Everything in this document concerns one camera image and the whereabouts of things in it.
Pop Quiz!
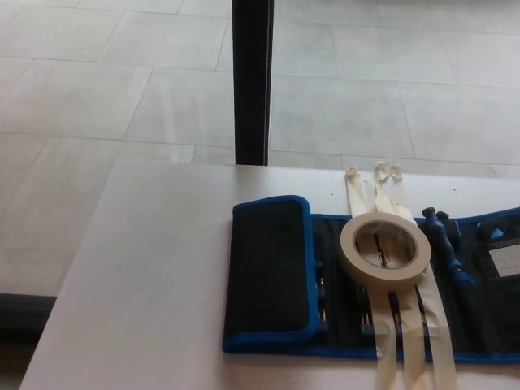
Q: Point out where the black toolkit case blue trim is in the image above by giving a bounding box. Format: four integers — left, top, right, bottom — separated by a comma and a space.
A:
221, 195, 520, 365

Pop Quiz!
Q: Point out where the beige masking tape roll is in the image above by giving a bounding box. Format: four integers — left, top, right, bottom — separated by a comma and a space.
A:
339, 211, 433, 286

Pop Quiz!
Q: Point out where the small blue black tool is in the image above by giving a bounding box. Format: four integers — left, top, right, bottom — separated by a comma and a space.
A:
440, 210, 461, 249

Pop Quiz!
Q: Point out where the white card in pocket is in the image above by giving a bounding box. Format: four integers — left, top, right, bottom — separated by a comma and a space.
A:
487, 246, 520, 280

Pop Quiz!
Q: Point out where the black vertical post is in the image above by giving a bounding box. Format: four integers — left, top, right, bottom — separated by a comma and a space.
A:
231, 0, 275, 167

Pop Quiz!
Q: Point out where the blue screwdriver handle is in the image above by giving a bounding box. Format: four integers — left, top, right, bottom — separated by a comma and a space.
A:
420, 206, 479, 322

